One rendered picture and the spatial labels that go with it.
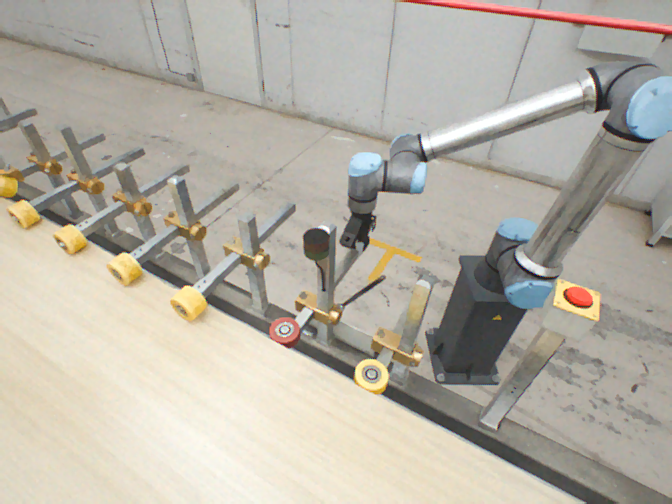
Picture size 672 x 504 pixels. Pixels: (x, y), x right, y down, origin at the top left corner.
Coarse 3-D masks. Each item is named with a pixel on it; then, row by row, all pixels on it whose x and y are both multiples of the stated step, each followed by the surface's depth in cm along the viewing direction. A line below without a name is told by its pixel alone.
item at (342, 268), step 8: (344, 256) 126; (352, 256) 126; (344, 264) 123; (352, 264) 127; (336, 272) 120; (344, 272) 122; (336, 280) 118; (304, 312) 109; (312, 312) 109; (296, 320) 107; (304, 320) 107; (304, 328) 108
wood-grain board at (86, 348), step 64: (0, 256) 118; (64, 256) 119; (0, 320) 101; (64, 320) 101; (128, 320) 101; (0, 384) 88; (64, 384) 88; (128, 384) 88; (192, 384) 88; (256, 384) 89; (320, 384) 89; (0, 448) 78; (64, 448) 78; (128, 448) 78; (192, 448) 78; (256, 448) 78; (320, 448) 79; (384, 448) 79; (448, 448) 79
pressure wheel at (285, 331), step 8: (280, 320) 101; (288, 320) 101; (272, 328) 99; (280, 328) 100; (288, 328) 99; (296, 328) 99; (272, 336) 97; (280, 336) 97; (288, 336) 97; (296, 336) 98; (280, 344) 97; (288, 344) 97
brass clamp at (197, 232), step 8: (168, 216) 122; (176, 216) 122; (168, 224) 122; (176, 224) 120; (200, 224) 121; (184, 232) 120; (192, 232) 118; (200, 232) 120; (192, 240) 121; (200, 240) 121
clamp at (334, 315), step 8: (312, 296) 112; (296, 304) 112; (304, 304) 110; (312, 304) 110; (336, 304) 110; (320, 312) 108; (328, 312) 108; (336, 312) 108; (320, 320) 110; (328, 320) 108; (336, 320) 108
